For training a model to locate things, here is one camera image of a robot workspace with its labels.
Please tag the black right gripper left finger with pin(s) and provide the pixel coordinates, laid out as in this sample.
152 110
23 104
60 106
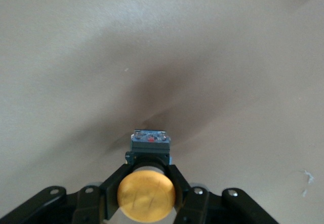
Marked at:
88 203

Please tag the yellow push button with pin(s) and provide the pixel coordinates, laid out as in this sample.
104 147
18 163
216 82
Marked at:
146 196

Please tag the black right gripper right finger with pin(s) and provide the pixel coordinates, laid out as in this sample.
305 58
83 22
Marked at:
202 206

